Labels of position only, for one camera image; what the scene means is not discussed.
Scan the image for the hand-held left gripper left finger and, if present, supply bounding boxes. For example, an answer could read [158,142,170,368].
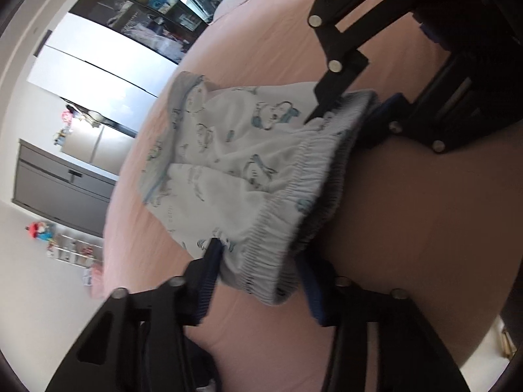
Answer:
[44,237,223,392]

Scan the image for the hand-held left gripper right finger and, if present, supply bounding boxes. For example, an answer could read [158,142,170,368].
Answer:
[295,251,472,392]

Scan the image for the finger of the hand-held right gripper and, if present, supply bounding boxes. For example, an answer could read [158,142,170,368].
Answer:
[302,0,419,125]
[360,93,450,156]

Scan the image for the cartoon print pajama pants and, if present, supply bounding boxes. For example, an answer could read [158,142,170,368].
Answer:
[139,71,380,307]

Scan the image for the bed with pink sheet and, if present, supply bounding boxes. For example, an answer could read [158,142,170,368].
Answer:
[90,0,523,392]

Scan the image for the pink gift bag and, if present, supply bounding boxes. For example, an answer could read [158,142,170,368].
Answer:
[82,263,105,295]

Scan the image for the white shelf rack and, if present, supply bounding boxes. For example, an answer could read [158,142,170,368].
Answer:
[47,233,103,268]

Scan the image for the grey door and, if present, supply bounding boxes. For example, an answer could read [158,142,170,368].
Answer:
[11,139,119,238]

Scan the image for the red and blue plush toy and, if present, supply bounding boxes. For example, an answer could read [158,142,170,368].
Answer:
[25,221,56,242]

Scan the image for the silver fridge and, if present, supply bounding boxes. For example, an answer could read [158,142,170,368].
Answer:
[59,106,140,182]

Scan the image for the black glass display cabinet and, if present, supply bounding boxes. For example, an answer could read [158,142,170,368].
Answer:
[67,0,225,66]

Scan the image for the white wardrobe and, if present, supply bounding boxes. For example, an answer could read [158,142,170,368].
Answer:
[26,12,180,125]

